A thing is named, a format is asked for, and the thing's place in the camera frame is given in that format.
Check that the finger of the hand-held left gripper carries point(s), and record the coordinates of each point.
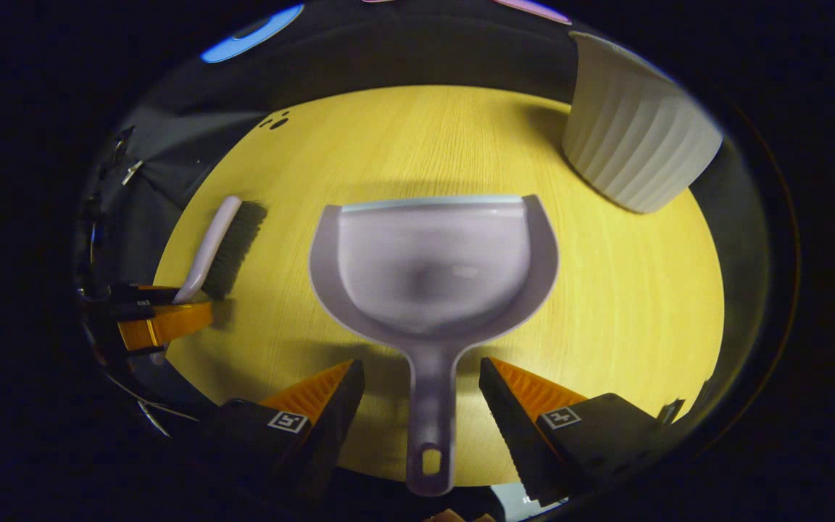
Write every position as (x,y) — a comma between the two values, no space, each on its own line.
(135,299)
(167,325)

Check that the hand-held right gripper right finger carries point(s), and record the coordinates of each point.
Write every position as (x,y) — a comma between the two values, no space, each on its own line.
(512,428)

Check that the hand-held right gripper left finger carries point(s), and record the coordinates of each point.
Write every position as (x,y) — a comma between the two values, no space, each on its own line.
(338,428)

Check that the small light purple broom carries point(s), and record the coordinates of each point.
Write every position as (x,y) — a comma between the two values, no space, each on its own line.
(207,254)

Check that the light purple dustpan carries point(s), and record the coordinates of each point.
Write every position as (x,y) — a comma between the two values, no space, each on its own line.
(432,268)

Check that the white ribbed garbage bin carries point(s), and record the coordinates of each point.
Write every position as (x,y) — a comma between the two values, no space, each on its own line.
(635,138)

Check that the yellow wooden desktop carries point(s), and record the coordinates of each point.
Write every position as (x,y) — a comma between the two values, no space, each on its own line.
(620,304)

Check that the small metal clip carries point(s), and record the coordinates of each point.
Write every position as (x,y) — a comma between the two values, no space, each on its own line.
(132,172)

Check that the black desk edge bracket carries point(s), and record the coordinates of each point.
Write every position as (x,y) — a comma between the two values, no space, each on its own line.
(670,412)

